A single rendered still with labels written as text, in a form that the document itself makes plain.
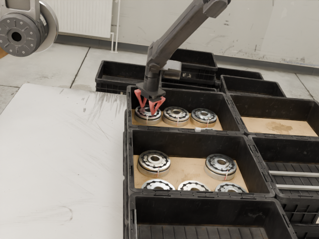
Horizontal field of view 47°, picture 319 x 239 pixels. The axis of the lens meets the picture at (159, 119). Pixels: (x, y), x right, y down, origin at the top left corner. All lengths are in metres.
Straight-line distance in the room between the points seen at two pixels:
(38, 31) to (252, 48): 3.37
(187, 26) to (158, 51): 0.16
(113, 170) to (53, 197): 0.24
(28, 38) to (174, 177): 0.64
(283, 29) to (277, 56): 0.32
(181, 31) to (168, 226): 0.55
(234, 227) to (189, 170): 0.25
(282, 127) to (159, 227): 0.78
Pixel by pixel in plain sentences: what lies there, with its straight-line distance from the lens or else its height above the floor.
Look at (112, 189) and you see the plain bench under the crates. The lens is 1.29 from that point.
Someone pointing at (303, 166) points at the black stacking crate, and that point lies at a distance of 1.41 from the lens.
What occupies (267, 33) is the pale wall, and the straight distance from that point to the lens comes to 4.35.
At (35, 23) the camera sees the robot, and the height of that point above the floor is 1.18.
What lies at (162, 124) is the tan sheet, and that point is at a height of 0.83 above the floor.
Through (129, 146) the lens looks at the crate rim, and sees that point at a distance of 1.10.
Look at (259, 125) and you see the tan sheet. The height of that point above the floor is 0.83.
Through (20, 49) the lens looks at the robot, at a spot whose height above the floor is 1.09.
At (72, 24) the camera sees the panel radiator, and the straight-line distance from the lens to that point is 4.16.
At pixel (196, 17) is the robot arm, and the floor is 1.30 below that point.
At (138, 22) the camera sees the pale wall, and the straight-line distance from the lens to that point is 4.17.
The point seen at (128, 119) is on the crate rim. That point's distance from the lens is 1.22.
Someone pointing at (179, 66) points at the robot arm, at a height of 1.07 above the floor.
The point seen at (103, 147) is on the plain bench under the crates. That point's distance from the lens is 1.47.
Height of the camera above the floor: 1.58
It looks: 31 degrees down
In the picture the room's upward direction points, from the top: 9 degrees clockwise
